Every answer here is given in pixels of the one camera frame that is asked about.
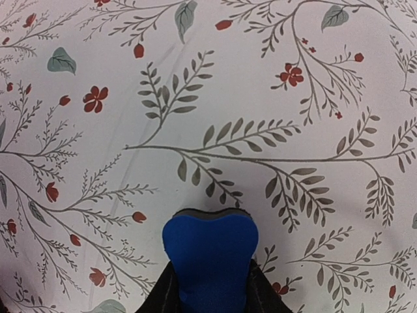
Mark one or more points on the floral patterned tablecloth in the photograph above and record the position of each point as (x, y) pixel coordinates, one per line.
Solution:
(116, 115)

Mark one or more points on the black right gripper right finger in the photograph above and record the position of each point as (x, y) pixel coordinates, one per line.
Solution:
(260, 295)

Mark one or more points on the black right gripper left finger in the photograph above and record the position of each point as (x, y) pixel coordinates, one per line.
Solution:
(164, 297)

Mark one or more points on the blue whiteboard eraser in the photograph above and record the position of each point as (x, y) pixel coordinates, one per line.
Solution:
(211, 254)

